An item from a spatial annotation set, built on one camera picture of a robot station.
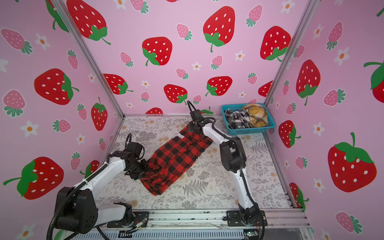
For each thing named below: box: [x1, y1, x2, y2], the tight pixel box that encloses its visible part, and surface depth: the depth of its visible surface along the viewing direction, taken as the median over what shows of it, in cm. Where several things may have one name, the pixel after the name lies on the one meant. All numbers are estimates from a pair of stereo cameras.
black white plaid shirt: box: [224, 108, 252, 129], surface depth 109 cm
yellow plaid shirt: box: [241, 103, 269, 127], surface depth 110 cm
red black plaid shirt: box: [140, 126, 214, 196], surface depth 95 cm
